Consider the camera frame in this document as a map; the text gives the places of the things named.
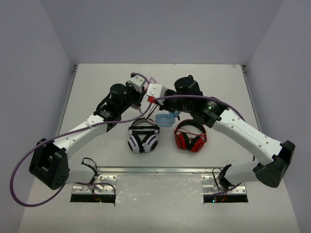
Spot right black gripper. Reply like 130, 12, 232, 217
155, 88, 192, 114

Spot pink blue cat-ear headphones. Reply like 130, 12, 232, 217
131, 77, 182, 128

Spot thin black headphone cable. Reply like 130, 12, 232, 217
145, 101, 158, 122

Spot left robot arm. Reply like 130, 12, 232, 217
29, 81, 146, 190

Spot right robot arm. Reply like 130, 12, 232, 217
155, 75, 295, 191

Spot red black headphones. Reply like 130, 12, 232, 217
174, 119, 207, 152

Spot white black headphones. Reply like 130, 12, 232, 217
127, 117, 160, 154

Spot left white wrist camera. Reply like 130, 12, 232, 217
128, 72, 149, 93

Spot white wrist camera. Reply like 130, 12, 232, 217
128, 72, 149, 93
146, 83, 167, 105

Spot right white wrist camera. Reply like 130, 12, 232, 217
146, 83, 167, 105

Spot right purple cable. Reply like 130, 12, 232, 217
154, 95, 256, 197

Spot purple cable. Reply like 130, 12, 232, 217
154, 95, 256, 197
9, 72, 153, 207

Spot aluminium table edge rail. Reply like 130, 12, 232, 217
98, 166, 222, 174

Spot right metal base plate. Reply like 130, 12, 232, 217
201, 173, 246, 196

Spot metal base plate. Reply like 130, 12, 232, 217
201, 173, 246, 196
71, 174, 117, 195

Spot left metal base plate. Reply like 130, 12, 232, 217
71, 174, 117, 195

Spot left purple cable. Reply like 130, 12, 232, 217
9, 72, 153, 207

